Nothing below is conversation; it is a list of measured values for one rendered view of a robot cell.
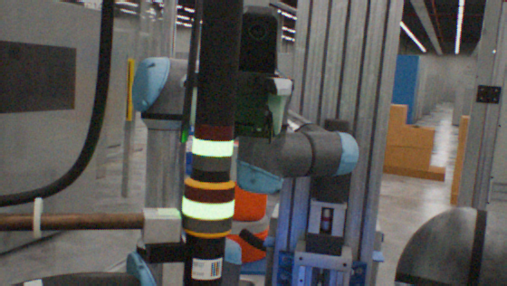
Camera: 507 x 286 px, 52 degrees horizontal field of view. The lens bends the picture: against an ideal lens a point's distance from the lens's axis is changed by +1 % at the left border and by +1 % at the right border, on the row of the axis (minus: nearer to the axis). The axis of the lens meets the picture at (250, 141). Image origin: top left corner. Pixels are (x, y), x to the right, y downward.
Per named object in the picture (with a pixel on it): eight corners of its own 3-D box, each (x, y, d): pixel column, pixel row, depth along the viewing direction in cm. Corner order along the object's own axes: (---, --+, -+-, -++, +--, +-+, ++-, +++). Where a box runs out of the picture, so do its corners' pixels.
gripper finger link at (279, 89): (301, 141, 51) (276, 129, 60) (308, 81, 50) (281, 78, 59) (272, 140, 50) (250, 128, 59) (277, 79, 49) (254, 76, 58)
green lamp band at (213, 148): (196, 156, 42) (197, 140, 42) (189, 148, 45) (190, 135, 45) (236, 157, 43) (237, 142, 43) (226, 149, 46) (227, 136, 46)
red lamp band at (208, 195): (187, 204, 42) (188, 188, 42) (179, 190, 46) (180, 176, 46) (240, 204, 43) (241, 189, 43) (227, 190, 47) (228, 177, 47)
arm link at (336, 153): (227, 104, 129) (353, 193, 90) (186, 103, 123) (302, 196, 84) (235, 59, 125) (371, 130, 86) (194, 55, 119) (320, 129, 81)
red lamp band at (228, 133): (197, 139, 42) (198, 125, 41) (190, 134, 45) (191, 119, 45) (237, 141, 43) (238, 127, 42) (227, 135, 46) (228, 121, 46)
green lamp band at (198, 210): (186, 219, 42) (187, 204, 42) (178, 204, 46) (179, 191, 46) (238, 218, 43) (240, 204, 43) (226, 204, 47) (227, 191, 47)
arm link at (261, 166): (309, 193, 83) (316, 125, 81) (249, 197, 77) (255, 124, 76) (282, 182, 90) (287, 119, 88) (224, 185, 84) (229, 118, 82)
